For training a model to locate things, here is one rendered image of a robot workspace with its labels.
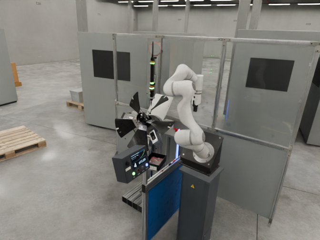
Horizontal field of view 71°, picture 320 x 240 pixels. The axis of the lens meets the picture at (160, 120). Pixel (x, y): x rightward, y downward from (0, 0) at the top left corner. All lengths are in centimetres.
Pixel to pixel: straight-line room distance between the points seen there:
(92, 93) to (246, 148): 350
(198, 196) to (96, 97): 356
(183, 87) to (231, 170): 171
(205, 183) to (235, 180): 110
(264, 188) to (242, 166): 33
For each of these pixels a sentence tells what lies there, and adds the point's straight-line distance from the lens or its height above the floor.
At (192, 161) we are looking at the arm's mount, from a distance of 204.
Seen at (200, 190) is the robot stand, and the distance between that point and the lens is 205.
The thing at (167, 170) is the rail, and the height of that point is 84.
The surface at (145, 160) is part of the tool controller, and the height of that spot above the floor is 115.
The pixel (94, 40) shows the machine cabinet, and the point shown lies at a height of 190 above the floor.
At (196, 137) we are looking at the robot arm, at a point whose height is 138.
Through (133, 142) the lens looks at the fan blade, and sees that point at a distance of 235.
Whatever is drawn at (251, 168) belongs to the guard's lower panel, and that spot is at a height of 63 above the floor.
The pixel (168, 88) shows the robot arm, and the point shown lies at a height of 171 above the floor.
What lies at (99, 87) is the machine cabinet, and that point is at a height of 95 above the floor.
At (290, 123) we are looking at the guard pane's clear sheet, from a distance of 261.
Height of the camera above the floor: 205
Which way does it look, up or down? 21 degrees down
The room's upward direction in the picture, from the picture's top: 2 degrees clockwise
